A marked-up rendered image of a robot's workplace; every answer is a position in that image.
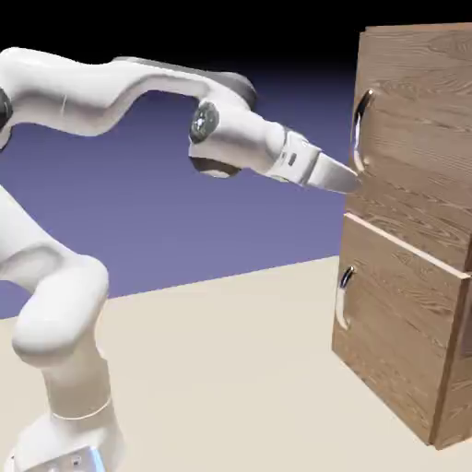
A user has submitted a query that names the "long curved metal handle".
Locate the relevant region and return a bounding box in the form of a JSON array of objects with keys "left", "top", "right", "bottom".
[{"left": 348, "top": 88, "right": 375, "bottom": 173}]

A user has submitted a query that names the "small wood cabinet door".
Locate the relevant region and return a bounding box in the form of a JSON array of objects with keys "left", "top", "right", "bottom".
[{"left": 331, "top": 212, "right": 472, "bottom": 446}]

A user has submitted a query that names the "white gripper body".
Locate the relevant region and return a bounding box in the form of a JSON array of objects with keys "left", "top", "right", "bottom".
[{"left": 305, "top": 151, "right": 364, "bottom": 195}]

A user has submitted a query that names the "large wood cabinet door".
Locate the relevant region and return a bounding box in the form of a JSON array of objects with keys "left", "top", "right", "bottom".
[{"left": 347, "top": 30, "right": 472, "bottom": 273}]

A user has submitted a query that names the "light wood cabinet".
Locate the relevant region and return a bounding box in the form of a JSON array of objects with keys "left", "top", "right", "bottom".
[{"left": 331, "top": 22, "right": 472, "bottom": 452}]

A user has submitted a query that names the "short curved metal handle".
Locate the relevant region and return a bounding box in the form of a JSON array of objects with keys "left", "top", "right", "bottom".
[{"left": 336, "top": 265, "right": 356, "bottom": 330}]

